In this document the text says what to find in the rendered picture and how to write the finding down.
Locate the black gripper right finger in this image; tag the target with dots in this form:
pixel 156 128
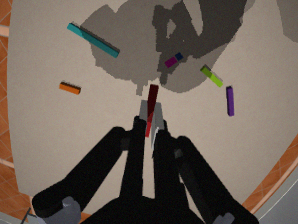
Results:
pixel 213 201

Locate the lime green rod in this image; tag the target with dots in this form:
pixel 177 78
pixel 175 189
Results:
pixel 211 76

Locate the orange rod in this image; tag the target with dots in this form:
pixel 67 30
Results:
pixel 69 88

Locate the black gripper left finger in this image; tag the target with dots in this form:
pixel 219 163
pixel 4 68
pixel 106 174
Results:
pixel 63 202

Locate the purple rod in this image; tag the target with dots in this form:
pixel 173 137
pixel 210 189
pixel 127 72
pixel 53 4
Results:
pixel 230 101

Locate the turquoise rod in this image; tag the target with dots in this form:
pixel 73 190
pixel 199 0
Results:
pixel 93 40

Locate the small magenta block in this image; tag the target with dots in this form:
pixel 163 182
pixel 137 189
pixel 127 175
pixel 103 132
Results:
pixel 171 62

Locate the red rod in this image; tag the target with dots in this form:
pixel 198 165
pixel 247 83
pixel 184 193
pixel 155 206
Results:
pixel 152 96

